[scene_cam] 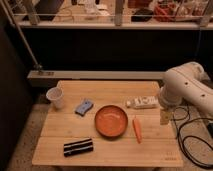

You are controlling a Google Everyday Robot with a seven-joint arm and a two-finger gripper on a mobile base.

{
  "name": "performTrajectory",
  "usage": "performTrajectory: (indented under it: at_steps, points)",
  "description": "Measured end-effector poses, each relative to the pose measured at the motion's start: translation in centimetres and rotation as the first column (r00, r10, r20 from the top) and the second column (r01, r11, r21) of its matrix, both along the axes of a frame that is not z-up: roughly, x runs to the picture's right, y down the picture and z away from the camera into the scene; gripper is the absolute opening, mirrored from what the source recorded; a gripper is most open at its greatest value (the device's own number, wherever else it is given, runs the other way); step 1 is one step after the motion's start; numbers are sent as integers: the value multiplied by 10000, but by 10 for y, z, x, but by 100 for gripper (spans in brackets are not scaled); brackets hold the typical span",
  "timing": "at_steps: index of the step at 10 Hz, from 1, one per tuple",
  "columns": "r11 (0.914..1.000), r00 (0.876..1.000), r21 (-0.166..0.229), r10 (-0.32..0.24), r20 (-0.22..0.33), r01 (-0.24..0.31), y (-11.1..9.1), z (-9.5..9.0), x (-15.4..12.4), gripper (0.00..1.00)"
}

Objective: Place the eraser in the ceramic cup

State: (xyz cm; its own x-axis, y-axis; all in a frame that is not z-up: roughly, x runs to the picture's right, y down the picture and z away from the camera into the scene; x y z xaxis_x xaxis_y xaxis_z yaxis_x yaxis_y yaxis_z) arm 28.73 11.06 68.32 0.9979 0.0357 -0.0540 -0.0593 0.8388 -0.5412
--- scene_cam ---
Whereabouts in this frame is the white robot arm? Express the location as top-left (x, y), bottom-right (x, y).
top-left (157, 62), bottom-right (213, 125)

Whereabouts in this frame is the orange carrot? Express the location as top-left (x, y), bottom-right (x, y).
top-left (132, 117), bottom-right (142, 144)

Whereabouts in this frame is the orange bowl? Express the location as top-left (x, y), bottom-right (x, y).
top-left (94, 105), bottom-right (128, 138)

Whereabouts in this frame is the wooden table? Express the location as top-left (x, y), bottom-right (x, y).
top-left (32, 81), bottom-right (183, 167)

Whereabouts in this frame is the blue sponge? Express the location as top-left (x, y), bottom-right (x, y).
top-left (75, 99), bottom-right (93, 116)

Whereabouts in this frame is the upper workbench shelf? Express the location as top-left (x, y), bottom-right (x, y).
top-left (2, 0), bottom-right (213, 30)

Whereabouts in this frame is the metal diagonal pole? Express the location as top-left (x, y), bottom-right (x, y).
top-left (0, 0), bottom-right (53, 76)

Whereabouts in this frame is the black cable on floor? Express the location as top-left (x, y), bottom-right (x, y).
top-left (172, 105), bottom-right (213, 170)

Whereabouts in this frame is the grey metal rail beam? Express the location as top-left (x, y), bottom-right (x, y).
top-left (27, 70), bottom-right (163, 87)

